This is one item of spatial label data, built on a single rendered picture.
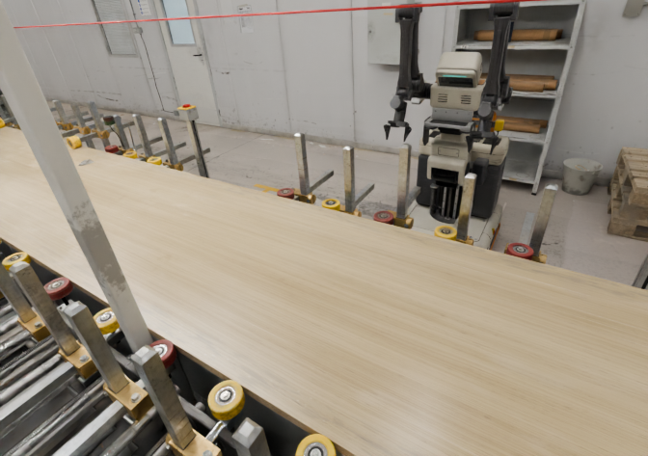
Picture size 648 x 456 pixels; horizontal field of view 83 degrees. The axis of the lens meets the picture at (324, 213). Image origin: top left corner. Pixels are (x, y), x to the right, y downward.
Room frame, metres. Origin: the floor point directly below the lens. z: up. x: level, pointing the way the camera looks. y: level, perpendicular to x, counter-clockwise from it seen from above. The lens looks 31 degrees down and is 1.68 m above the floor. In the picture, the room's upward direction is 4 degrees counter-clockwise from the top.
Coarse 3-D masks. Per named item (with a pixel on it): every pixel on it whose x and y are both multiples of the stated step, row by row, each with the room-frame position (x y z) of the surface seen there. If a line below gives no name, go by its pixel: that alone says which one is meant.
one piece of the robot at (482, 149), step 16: (496, 128) 2.28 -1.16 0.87; (480, 144) 2.17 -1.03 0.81; (496, 160) 2.09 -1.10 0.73; (496, 176) 2.08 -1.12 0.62; (432, 192) 2.24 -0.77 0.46; (448, 192) 2.20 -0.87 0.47; (480, 192) 2.12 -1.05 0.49; (496, 192) 2.09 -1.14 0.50; (432, 208) 2.23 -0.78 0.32; (448, 208) 2.17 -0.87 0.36; (480, 208) 2.11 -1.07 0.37
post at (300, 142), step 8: (296, 136) 1.58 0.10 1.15; (304, 136) 1.59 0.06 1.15; (296, 144) 1.58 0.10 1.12; (304, 144) 1.59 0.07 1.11; (296, 152) 1.59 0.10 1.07; (304, 152) 1.58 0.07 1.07; (304, 160) 1.58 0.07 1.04; (304, 168) 1.57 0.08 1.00; (304, 176) 1.57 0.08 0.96; (304, 184) 1.57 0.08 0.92; (304, 192) 1.58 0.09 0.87
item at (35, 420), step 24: (0, 360) 0.84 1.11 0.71; (120, 360) 0.69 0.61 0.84; (72, 384) 0.72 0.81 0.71; (48, 408) 0.72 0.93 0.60; (96, 408) 0.64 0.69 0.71; (192, 408) 0.53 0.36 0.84; (24, 432) 0.65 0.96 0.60; (72, 432) 0.57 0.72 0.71; (120, 432) 0.56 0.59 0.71; (144, 432) 0.56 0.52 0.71
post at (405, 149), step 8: (408, 144) 1.31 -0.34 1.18; (400, 152) 1.30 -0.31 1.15; (408, 152) 1.29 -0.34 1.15; (400, 160) 1.30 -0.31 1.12; (408, 160) 1.29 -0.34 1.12; (400, 168) 1.30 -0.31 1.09; (408, 168) 1.30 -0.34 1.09; (400, 176) 1.30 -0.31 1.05; (408, 176) 1.30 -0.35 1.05; (400, 184) 1.30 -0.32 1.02; (408, 184) 1.31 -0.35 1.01; (400, 192) 1.30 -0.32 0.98; (408, 192) 1.31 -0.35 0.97; (400, 200) 1.30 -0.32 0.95; (400, 208) 1.30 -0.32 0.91; (400, 216) 1.30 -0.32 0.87
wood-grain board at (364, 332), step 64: (0, 128) 3.13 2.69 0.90; (0, 192) 1.79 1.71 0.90; (128, 192) 1.67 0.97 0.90; (192, 192) 1.61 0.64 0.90; (256, 192) 1.56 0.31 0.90; (64, 256) 1.14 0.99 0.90; (128, 256) 1.11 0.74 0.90; (192, 256) 1.08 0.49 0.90; (256, 256) 1.05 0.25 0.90; (320, 256) 1.02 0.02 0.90; (384, 256) 0.99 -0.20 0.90; (448, 256) 0.96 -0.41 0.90; (512, 256) 0.94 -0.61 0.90; (192, 320) 0.76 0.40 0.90; (256, 320) 0.75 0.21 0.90; (320, 320) 0.73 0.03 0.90; (384, 320) 0.71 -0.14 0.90; (448, 320) 0.69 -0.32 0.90; (512, 320) 0.68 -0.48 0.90; (576, 320) 0.66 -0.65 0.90; (640, 320) 0.64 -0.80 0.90; (256, 384) 0.54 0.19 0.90; (320, 384) 0.53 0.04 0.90; (384, 384) 0.52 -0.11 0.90; (448, 384) 0.51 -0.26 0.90; (512, 384) 0.50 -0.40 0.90; (576, 384) 0.48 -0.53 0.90; (640, 384) 0.47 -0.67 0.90; (384, 448) 0.38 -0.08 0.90; (448, 448) 0.37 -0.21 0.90; (512, 448) 0.36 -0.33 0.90; (576, 448) 0.35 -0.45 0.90; (640, 448) 0.35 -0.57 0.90
